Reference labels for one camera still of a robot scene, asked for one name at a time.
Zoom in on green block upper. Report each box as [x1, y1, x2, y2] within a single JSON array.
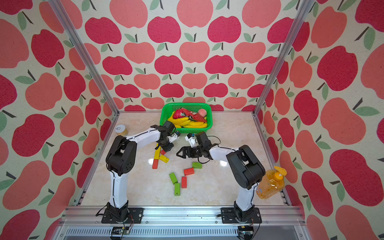
[[192, 162, 203, 169]]

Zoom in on green block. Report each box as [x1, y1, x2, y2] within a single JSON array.
[[174, 183, 181, 196], [192, 162, 203, 169], [169, 173, 178, 185]]

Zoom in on red snack packet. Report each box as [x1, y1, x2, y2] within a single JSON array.
[[173, 108, 207, 123]]

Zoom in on green block lower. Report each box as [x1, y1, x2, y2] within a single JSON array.
[[174, 183, 181, 196]]

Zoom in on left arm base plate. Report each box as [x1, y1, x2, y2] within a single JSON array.
[[101, 206, 144, 224]]

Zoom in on left aluminium post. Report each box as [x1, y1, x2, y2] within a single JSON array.
[[49, 1, 120, 116]]

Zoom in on aluminium post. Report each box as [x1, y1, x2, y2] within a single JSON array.
[[49, 1, 120, 116], [252, 0, 315, 118]]

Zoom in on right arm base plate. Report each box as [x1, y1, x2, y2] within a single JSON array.
[[217, 207, 262, 224]]

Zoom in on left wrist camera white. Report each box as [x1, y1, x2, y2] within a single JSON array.
[[168, 132, 181, 143]]

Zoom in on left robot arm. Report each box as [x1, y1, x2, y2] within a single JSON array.
[[102, 121, 181, 224]]

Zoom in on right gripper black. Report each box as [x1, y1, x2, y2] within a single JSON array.
[[177, 146, 204, 158]]

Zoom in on yellow banana bunch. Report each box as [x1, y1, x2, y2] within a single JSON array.
[[168, 111, 208, 129]]

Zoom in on green block left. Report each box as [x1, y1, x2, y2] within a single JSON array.
[[169, 173, 178, 185]]

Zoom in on yellow block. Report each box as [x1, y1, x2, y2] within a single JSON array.
[[159, 155, 170, 163], [155, 144, 161, 152], [154, 151, 161, 160]]

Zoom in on aluminium front rail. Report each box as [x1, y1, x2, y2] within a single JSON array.
[[52, 206, 311, 240]]

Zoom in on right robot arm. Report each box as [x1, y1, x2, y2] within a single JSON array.
[[176, 132, 266, 224]]

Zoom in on right aluminium post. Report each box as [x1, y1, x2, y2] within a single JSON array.
[[252, 0, 315, 118]]

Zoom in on pink peach toy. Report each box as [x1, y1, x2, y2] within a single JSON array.
[[198, 109, 207, 118]]

